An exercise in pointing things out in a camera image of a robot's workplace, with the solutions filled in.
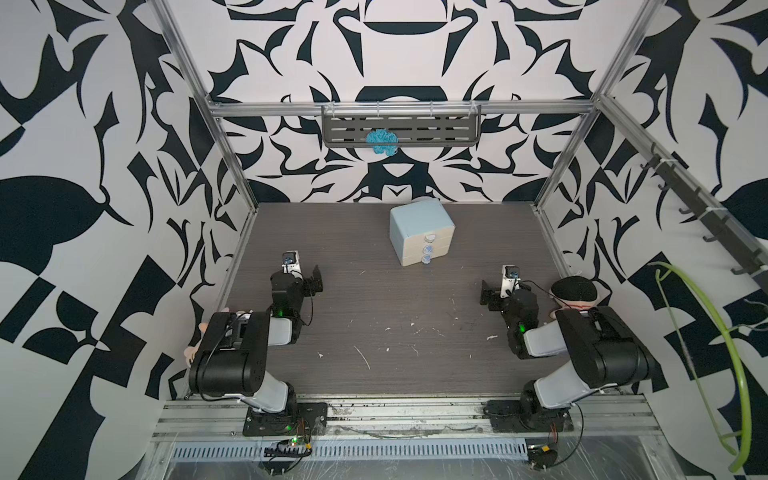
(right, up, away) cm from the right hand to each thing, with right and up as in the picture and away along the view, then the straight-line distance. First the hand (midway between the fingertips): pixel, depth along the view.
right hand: (501, 276), depth 94 cm
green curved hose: (+25, -25, -42) cm, 55 cm away
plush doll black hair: (+20, -3, -5) cm, 20 cm away
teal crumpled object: (-36, +43, -3) cm, 56 cm away
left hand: (-62, +4, -1) cm, 63 cm away
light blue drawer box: (-25, +14, -2) cm, 29 cm away
